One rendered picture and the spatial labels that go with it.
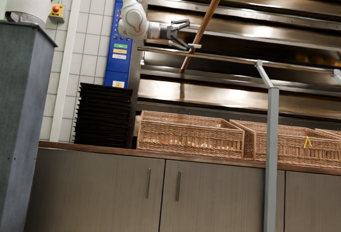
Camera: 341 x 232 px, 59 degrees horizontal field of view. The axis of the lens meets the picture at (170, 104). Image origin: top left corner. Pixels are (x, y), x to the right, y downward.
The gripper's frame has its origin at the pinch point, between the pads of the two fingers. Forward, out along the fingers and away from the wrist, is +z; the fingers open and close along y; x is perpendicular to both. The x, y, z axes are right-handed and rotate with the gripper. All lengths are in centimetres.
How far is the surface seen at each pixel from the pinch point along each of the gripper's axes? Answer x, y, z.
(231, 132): -5, 48, 22
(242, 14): -54, -45, 40
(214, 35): -39.4, -19.3, 17.1
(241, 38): -39, -19, 35
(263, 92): -57, 11, 59
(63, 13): -46, -25, -85
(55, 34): -52, -11, -90
